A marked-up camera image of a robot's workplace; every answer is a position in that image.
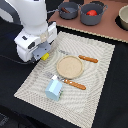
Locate beige bowl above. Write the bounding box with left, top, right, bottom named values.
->
left=119, top=5, right=128, bottom=30

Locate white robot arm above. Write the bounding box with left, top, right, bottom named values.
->
left=0, top=0, right=57, bottom=62

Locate white woven placemat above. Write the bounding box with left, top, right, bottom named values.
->
left=14, top=32, right=115, bottom=128

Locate grey two-handled pot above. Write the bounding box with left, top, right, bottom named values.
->
left=80, top=3, right=108, bottom=26

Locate white milk carton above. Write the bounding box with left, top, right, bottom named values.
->
left=45, top=80, right=63, bottom=101

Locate fork with wooden handle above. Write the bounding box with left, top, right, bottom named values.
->
left=45, top=72, right=86, bottom=90

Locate brown sausage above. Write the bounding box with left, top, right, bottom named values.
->
left=61, top=7, right=70, bottom=13

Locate yellow butter box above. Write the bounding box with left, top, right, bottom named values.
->
left=41, top=53, right=49, bottom=60

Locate beige round plate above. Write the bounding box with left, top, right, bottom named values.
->
left=56, top=55, right=84, bottom=79

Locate knife with wooden handle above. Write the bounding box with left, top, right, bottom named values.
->
left=58, top=50, right=98, bottom=63

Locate grey saucepan with handle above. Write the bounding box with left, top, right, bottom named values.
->
left=46, top=1, right=80, bottom=20

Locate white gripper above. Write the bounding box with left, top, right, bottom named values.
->
left=14, top=21, right=57, bottom=62

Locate red tomato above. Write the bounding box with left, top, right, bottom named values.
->
left=86, top=10, right=97, bottom=16

